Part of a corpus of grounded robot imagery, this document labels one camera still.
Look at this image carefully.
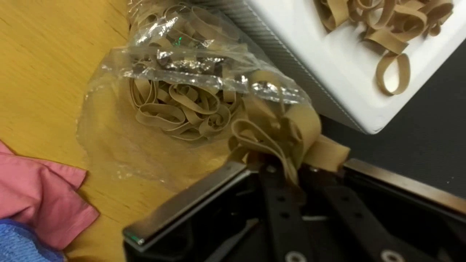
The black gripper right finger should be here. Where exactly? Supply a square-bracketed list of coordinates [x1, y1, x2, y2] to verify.
[301, 164, 425, 262]

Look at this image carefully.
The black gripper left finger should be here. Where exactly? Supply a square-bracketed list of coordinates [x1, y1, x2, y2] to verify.
[257, 164, 316, 262]

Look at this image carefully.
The bunch of tan rubber bands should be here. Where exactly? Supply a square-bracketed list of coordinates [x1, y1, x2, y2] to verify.
[227, 102, 352, 186]

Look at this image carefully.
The clear plastic bag of rubber bands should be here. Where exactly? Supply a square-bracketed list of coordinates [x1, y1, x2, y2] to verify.
[74, 3, 323, 192]

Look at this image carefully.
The white plastic storage box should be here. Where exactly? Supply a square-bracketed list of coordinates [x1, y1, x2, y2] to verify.
[201, 0, 466, 137]

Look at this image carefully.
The pile of tan rubber bands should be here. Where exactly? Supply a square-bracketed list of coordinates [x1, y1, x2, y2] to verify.
[313, 0, 455, 97]

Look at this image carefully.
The magenta cloth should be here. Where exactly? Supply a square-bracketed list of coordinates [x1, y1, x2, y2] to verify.
[0, 139, 102, 251]

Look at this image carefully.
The blue cloth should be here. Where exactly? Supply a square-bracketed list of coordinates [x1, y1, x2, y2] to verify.
[0, 217, 67, 262]

